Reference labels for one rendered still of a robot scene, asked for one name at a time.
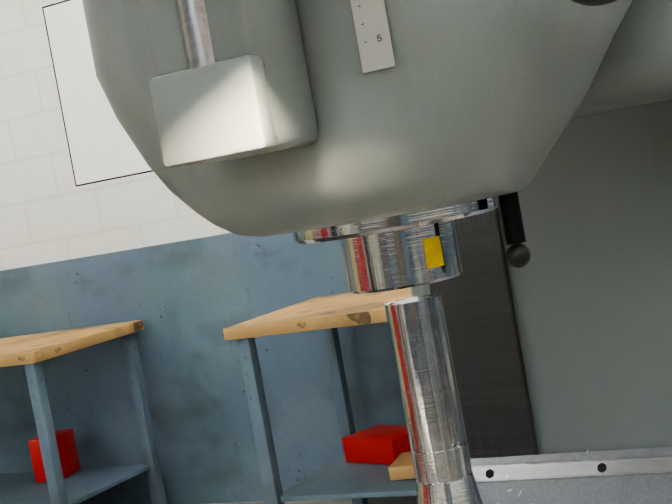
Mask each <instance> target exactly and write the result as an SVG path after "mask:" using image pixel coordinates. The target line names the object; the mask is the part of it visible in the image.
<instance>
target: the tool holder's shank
mask: <svg viewBox="0 0 672 504"><path fill-rule="evenodd" d="M384 306H385V311H386V317H387V322H388V328H389V333H390V339H391V345H392V350H393V356H394V361H395V367H396V372H397V378H398V383H399V389H400V395H401V400H402V406H403V411H404V417H405V422H406V428H407V433H408V439H409V445H410V450H411V456H412V461H413V467H414V472H415V478H416V495H417V504H483V501H482V498H481V495H480V492H479V489H478V486H477V483H476V480H475V477H474V474H473V470H472V464H471V459H470V453H469V448H468V442H467V436H466V431H465V425H464V420H463V414H462V408H461V403H460V397H459V391H458V386H457V380H456V375H455V369H454V363H453V358H452V352H451V346H450V341H449V335H448V330H447V324H446V318H445V313H444V307H443V302H442V296H441V294H429V295H422V296H415V297H410V298H404V299H400V300H395V301H392V302H388V303H386V304H384Z"/></svg>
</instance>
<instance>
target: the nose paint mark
mask: <svg viewBox="0 0 672 504"><path fill-rule="evenodd" d="M423 243H424V248H425V254H426V260H427V266H428V269H430V268H434V267H439V266H443V265H444V260H443V255H442V249H441V243H440V237H439V236H435V237H430V238H426V239H423Z"/></svg>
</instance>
